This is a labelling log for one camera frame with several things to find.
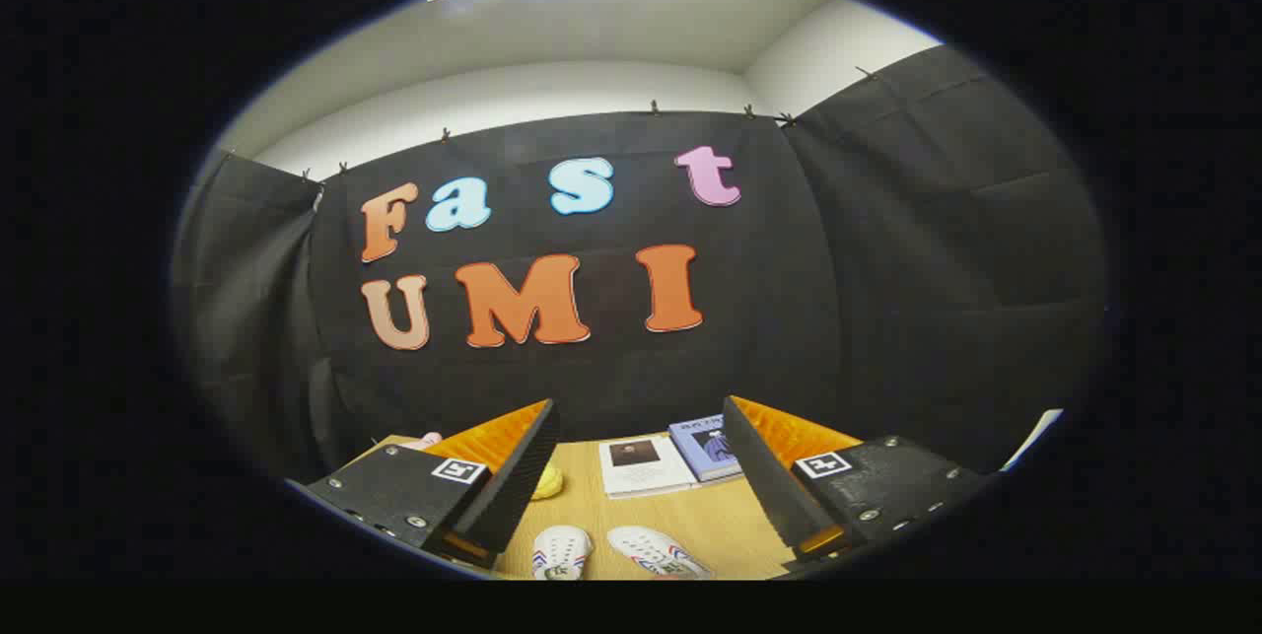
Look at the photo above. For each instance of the yellow plush ball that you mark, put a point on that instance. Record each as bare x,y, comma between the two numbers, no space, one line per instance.
547,483

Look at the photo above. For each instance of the white book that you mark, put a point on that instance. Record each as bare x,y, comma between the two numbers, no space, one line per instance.
641,466

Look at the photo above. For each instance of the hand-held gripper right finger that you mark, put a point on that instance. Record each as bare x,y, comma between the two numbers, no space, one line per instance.
764,481

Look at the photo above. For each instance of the pink starfish plush toy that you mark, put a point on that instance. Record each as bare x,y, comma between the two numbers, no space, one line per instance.
427,439

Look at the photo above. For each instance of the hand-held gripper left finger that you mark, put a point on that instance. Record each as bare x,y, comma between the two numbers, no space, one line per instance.
518,486

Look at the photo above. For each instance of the white striped canvas shoe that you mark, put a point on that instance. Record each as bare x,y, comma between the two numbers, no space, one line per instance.
562,552
651,550

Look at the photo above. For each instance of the blue book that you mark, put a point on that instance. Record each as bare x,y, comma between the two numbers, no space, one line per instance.
702,447

